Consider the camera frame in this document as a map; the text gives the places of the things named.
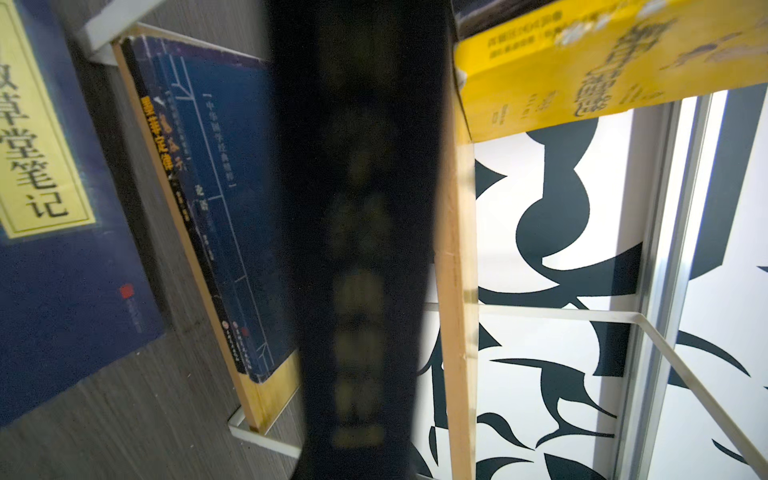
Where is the yellow book with figure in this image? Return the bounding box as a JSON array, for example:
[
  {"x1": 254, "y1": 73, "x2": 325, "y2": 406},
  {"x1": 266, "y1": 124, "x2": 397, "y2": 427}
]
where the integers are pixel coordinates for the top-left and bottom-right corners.
[{"x1": 454, "y1": 1, "x2": 767, "y2": 142}]

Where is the wooden white bookshelf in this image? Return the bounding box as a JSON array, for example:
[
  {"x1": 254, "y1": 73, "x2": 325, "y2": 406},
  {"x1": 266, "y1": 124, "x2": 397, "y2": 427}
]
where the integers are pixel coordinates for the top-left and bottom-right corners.
[{"x1": 74, "y1": 0, "x2": 768, "y2": 480}]

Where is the purple book with old man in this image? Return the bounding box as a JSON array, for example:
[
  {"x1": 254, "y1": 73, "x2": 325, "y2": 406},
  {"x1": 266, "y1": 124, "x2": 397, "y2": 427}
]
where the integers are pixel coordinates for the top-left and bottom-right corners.
[{"x1": 451, "y1": 0, "x2": 553, "y2": 40}]

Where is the blue book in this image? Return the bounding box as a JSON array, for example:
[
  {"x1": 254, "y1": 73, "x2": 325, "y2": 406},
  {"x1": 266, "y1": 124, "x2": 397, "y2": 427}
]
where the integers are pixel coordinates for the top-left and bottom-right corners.
[
  {"x1": 128, "y1": 34, "x2": 298, "y2": 385},
  {"x1": 1, "y1": 1, "x2": 164, "y2": 425},
  {"x1": 267, "y1": 1, "x2": 449, "y2": 479}
]

